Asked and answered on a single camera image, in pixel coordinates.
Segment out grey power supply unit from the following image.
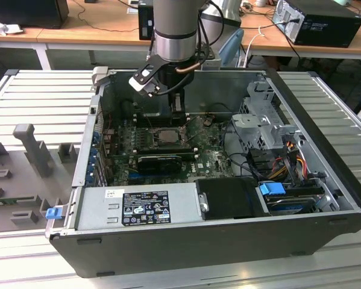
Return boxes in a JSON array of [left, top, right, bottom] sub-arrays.
[[74, 183, 204, 231]]

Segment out blue expansion slot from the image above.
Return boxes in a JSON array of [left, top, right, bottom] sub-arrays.
[[128, 172, 145, 185]]

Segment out black graphics card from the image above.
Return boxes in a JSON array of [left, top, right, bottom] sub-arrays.
[[137, 155, 183, 175]]

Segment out green RAM stick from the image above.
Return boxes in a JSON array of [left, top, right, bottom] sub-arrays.
[[0, 197, 36, 205]]

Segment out brown braided cable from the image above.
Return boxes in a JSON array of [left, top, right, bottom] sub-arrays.
[[174, 63, 202, 75]]

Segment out silver CPU plate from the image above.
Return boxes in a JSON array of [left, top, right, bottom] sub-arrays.
[[157, 129, 181, 143]]

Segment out white cable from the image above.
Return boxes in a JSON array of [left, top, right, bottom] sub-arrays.
[[237, 25, 265, 69]]

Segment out blue plastic latch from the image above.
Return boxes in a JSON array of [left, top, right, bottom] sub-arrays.
[[45, 207, 63, 220]]

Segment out green motherboard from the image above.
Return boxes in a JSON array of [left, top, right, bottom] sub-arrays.
[[107, 116, 238, 186]]

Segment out crumpled white paper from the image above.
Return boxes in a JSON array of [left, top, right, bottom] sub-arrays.
[[0, 16, 24, 36]]

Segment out hard disk drive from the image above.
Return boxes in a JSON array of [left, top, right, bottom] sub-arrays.
[[266, 195, 318, 216]]

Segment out silver metal drive cage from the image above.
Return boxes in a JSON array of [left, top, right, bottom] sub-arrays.
[[230, 80, 301, 151]]

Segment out CPU socket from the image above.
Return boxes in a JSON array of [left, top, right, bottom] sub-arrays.
[[149, 128, 189, 149]]

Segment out metal socket cover frame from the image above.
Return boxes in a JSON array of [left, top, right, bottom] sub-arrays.
[[181, 116, 206, 144]]

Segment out red yellow power wires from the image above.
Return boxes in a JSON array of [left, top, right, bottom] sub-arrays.
[[296, 152, 308, 181]]

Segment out black camera cable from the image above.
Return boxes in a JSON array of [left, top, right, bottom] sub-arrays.
[[154, 76, 189, 97]]

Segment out small black box device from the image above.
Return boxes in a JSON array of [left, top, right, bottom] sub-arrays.
[[137, 0, 155, 42]]

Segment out black desktop computer silver front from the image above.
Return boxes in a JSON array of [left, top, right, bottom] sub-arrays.
[[272, 0, 361, 48]]

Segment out blue disk carrier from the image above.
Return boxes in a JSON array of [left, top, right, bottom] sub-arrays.
[[258, 182, 286, 198]]

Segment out black RAM slot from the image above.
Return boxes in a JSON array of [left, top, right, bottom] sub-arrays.
[[137, 113, 189, 118], [137, 119, 189, 124], [137, 146, 193, 151], [137, 116, 189, 121], [137, 143, 192, 148], [137, 149, 195, 154], [137, 122, 189, 128], [137, 151, 197, 157]]

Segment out pale blue teach pendant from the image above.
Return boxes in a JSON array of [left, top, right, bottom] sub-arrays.
[[219, 28, 245, 67]]

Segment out orange yellow power wires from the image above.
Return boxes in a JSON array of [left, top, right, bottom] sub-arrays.
[[266, 158, 289, 180]]

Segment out grey plastic case latch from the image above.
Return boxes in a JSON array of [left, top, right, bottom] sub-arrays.
[[91, 66, 110, 88]]

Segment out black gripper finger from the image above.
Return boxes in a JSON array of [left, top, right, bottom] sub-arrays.
[[178, 89, 188, 127], [169, 90, 177, 127]]

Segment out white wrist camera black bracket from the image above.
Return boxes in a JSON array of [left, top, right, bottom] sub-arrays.
[[128, 56, 163, 98], [197, 42, 222, 70]]

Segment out large black box device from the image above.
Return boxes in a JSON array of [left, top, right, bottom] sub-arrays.
[[0, 0, 70, 30]]

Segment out black desk cable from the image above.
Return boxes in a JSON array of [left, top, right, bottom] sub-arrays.
[[76, 0, 140, 33]]

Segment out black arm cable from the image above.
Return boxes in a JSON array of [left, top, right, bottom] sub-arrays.
[[197, 0, 225, 57]]

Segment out black open PC case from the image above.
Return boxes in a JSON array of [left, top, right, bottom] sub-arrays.
[[44, 66, 361, 279]]

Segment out wooden desk white frame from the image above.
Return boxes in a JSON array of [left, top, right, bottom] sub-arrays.
[[0, 0, 244, 72], [240, 0, 361, 61]]

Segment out grey parts rack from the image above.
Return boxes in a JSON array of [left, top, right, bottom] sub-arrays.
[[0, 123, 81, 235]]

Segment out black cable loop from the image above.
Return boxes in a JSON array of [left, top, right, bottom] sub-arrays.
[[222, 119, 259, 178]]

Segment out black plastic shroud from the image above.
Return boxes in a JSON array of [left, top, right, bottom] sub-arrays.
[[195, 177, 273, 220]]

